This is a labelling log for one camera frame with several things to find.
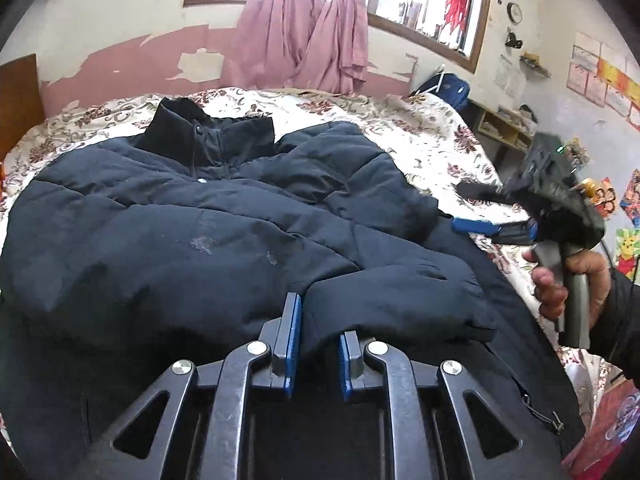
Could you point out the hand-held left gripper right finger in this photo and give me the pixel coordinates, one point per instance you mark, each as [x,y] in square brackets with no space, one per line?
[345,365]

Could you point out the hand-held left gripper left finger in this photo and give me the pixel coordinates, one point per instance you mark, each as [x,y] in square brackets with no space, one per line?
[291,340]

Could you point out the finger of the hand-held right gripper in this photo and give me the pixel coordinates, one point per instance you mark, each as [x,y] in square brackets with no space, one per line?
[475,224]
[482,191]

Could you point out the dark navy puffer jacket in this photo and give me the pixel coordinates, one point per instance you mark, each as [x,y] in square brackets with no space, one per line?
[200,220]

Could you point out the person's right forearm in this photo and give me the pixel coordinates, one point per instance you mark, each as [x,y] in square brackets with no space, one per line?
[620,330]

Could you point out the person's right hand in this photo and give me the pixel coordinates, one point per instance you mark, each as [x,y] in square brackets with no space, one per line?
[547,295]

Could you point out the wooden shelf unit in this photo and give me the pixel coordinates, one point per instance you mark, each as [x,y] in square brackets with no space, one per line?
[500,127]

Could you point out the floral white bedspread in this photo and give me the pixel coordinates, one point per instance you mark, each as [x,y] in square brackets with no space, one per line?
[425,130]

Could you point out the blue backpack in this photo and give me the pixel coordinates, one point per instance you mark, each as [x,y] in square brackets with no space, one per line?
[450,91]

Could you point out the red hanging garment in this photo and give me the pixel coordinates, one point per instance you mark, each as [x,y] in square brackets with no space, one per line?
[456,2]

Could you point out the red printed box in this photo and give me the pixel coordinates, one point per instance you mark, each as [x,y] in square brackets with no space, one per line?
[610,430]

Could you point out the pink curtain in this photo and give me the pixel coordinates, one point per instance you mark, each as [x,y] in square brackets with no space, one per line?
[300,35]

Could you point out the brown wooden headboard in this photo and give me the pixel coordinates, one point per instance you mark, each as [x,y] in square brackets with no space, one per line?
[20,100]

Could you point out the colourful diamond wall sticker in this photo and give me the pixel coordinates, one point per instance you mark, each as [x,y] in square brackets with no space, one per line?
[632,200]

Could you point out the white wall paper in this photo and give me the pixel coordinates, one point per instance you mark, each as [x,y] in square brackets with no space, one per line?
[510,77]

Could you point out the wall certificates group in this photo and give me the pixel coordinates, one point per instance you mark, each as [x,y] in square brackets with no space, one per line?
[605,72]

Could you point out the small wall shelf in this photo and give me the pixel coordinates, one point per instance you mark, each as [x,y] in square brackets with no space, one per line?
[535,64]

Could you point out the black wall hook item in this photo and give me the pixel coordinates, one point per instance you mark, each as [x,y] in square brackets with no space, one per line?
[513,41]

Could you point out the round wall clock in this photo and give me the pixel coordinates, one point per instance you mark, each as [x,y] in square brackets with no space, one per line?
[514,11]

